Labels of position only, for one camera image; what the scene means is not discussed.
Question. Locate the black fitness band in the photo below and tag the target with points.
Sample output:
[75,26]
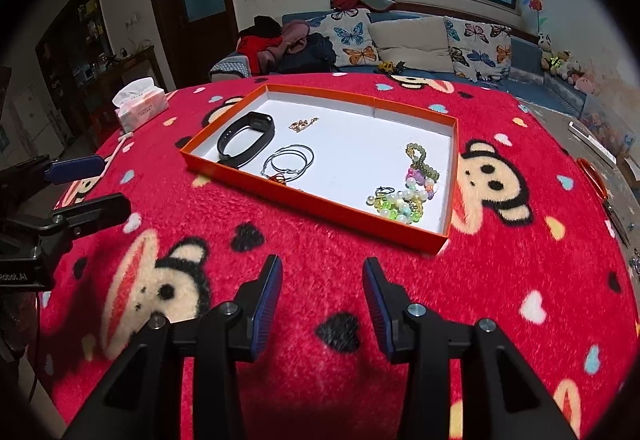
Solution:
[260,120]

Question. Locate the panda plush toy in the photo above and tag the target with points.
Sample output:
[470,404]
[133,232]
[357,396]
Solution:
[545,41]

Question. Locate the dark wooden door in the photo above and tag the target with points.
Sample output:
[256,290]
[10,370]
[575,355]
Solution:
[165,19]

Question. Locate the long white board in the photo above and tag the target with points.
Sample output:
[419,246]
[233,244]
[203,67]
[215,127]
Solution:
[592,139]

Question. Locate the orange cardboard tray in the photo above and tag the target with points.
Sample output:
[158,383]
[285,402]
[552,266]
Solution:
[350,154]

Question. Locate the pile of clothes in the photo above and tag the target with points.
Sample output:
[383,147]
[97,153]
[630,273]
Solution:
[270,44]

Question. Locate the clear storage box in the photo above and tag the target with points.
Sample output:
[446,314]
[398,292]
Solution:
[607,122]

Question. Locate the small metal parts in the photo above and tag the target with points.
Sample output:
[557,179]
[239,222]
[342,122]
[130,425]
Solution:
[635,262]

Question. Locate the dark bag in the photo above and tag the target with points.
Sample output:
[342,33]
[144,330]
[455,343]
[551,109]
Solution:
[307,54]

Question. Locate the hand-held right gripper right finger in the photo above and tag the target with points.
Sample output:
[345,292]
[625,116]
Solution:
[377,307]

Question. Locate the white stick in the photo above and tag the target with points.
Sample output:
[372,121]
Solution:
[117,152]

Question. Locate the wooden side table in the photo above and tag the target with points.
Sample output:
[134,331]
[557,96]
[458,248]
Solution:
[135,74]

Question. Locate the pink tissue pack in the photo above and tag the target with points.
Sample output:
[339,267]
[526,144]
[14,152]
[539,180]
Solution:
[140,107]

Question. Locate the grey patterned cloth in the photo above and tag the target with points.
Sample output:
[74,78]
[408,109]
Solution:
[230,67]

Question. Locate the yellow toy car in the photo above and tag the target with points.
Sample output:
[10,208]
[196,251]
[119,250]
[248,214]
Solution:
[390,67]

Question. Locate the blue sofa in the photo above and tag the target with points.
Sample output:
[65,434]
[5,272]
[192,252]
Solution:
[522,54]

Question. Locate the large silver hoop earring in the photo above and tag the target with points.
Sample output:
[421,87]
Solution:
[270,158]
[311,159]

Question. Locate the beige pillow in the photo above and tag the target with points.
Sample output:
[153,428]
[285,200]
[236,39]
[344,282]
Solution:
[412,44]

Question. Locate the butterfly print pillow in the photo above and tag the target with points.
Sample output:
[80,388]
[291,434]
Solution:
[480,49]
[350,39]

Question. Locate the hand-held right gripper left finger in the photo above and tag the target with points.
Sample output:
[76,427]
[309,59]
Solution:
[265,302]

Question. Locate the red printed blanket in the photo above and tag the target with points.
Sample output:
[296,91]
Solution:
[310,280]

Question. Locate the pile of plush toys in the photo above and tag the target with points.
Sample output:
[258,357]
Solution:
[567,69]

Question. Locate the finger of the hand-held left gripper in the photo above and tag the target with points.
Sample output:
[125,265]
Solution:
[75,171]
[95,211]

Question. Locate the dark shelf cabinet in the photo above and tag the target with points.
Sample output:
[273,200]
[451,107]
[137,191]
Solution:
[75,59]

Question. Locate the wall switch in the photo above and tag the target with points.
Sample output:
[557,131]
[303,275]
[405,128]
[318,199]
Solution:
[131,22]

